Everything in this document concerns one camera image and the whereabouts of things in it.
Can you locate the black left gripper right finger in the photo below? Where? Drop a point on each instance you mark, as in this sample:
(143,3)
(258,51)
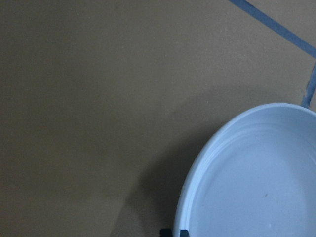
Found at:
(184,233)

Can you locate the blue plate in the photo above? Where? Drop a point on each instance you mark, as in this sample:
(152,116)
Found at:
(256,177)

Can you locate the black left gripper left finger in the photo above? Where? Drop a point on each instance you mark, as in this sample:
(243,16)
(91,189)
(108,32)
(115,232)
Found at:
(165,233)

